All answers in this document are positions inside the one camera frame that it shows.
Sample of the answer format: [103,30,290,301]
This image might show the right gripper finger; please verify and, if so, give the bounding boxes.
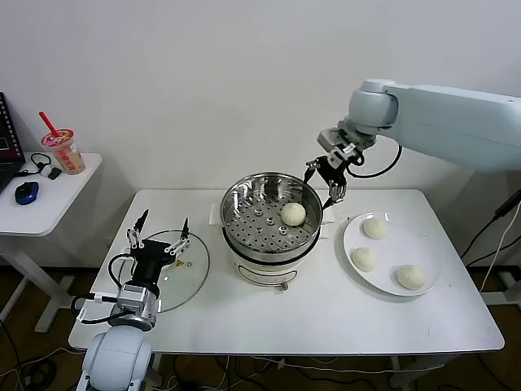
[323,181,347,209]
[302,159,321,184]

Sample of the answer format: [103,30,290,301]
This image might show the white hanging cable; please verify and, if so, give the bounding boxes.
[479,217,521,293]

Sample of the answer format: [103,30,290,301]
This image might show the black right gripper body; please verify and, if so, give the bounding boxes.
[317,155,347,184]

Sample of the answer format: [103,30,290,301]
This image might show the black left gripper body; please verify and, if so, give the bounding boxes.
[132,239,175,286]

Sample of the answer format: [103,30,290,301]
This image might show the stainless steel steamer basket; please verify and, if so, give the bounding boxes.
[221,173,324,261]

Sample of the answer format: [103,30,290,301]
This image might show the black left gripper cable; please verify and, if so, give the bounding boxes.
[72,252,135,326]

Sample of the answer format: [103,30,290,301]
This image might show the black laptop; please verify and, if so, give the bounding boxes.
[0,92,26,192]

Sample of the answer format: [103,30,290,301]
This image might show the blue black computer mouse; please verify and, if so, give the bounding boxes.
[14,182,40,205]

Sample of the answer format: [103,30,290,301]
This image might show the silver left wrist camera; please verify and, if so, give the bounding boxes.
[117,283,158,313]

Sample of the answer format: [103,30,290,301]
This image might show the black earphones with cable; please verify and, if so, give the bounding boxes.
[15,153,54,178]

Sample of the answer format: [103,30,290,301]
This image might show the black power cable with plug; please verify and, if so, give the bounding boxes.
[461,190,521,268]

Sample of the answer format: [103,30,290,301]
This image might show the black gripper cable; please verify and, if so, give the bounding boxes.
[72,252,135,326]
[348,142,404,179]

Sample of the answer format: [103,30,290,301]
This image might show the white steamed baozi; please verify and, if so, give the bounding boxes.
[279,202,307,227]
[350,247,378,273]
[362,217,388,240]
[395,264,427,291]

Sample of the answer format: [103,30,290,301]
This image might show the white side table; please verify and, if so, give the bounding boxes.
[0,152,103,335]

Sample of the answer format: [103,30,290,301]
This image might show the glass lid white handle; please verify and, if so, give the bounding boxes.
[148,229,211,314]

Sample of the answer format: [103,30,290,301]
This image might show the bubble tea plastic cup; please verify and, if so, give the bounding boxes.
[39,129,85,176]

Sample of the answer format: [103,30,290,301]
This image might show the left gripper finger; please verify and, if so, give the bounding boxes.
[164,217,193,258]
[125,209,149,251]

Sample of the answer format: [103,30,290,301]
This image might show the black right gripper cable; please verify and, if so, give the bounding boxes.
[348,142,404,179]

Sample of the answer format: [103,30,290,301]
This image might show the white round plate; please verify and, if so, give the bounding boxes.
[342,211,443,297]

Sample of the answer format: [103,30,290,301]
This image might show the red drinking straw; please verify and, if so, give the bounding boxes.
[37,112,59,138]

